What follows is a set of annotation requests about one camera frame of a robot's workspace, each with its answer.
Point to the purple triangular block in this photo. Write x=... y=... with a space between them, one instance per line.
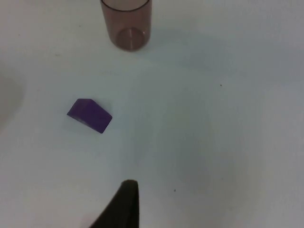
x=91 y=116

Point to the clear purple-tinted cup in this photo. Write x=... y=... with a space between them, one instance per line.
x=128 y=26

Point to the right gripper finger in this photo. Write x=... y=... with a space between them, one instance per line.
x=123 y=209

